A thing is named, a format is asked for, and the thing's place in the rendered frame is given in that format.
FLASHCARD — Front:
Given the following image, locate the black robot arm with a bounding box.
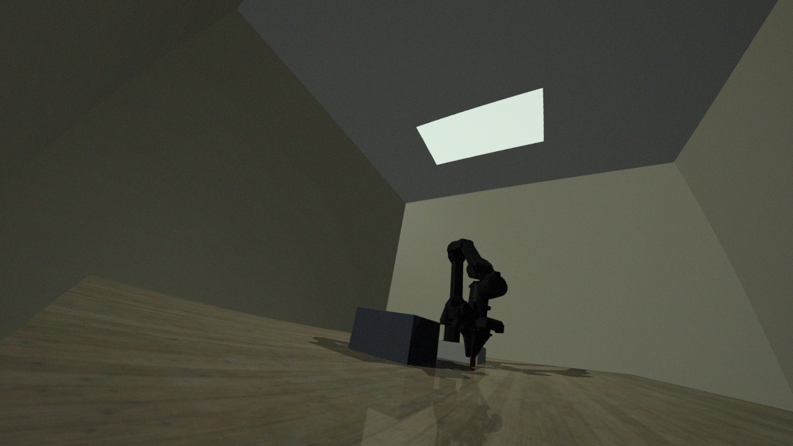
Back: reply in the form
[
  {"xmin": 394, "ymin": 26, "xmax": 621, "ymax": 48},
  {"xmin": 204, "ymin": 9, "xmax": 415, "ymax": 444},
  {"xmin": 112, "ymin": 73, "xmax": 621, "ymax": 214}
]
[{"xmin": 440, "ymin": 239, "xmax": 507, "ymax": 343}]

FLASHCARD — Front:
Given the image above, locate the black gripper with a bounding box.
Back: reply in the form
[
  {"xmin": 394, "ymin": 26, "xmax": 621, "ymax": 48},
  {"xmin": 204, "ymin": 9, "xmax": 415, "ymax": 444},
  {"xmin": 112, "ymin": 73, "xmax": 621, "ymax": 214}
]
[{"xmin": 451, "ymin": 299, "xmax": 504, "ymax": 359}]

